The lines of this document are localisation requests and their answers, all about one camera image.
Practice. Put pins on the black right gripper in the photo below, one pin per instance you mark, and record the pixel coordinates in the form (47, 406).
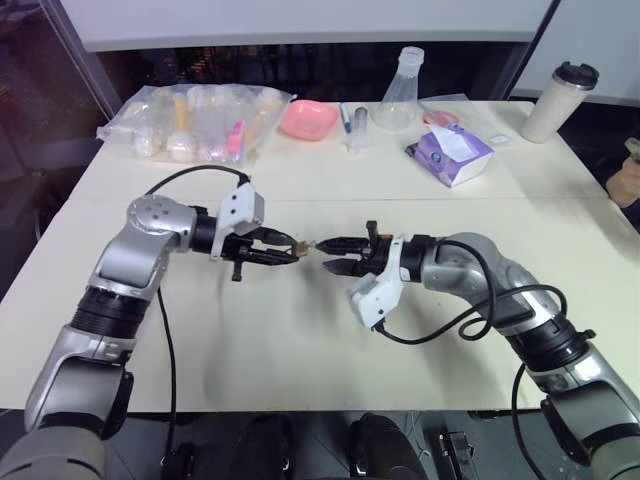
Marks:
(377, 252)

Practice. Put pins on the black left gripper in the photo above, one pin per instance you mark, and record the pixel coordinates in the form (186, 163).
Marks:
(238, 246)

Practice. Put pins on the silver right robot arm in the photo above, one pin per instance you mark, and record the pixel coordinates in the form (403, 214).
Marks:
(525, 300)

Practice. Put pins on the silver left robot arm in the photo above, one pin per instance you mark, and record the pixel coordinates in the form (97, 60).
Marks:
(125, 250)

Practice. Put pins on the pink plastic bowl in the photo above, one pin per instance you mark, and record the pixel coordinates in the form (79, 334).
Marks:
(306, 120)

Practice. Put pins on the white blue marker pen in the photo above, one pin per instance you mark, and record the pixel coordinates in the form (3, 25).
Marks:
(346, 122)

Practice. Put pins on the clear plastic bag of items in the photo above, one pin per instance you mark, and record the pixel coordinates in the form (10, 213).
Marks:
(200, 125)

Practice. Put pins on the purple tissue pack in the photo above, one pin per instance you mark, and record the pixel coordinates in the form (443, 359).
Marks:
(452, 152)

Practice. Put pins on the clear plastic conical flask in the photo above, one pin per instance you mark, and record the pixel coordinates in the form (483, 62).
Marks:
(397, 97)

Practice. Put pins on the pink petri dish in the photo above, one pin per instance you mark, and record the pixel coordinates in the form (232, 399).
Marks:
(441, 118)

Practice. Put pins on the dark rounded shape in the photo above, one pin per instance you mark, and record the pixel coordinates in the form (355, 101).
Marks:
(265, 447)
(382, 447)

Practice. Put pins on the black box under table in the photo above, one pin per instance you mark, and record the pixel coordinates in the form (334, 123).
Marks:
(456, 455)

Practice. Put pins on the white tumbler with black lid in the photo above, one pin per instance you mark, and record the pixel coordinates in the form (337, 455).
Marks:
(550, 105)

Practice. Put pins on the seated bystander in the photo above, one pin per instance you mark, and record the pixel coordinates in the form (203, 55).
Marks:
(625, 180)

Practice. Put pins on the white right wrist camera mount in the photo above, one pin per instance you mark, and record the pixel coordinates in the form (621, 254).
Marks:
(375, 297)

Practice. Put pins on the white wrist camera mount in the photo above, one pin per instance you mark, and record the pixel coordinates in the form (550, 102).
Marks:
(240, 205)
(375, 297)

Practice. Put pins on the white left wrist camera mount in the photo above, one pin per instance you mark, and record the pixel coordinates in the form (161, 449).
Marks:
(240, 205)

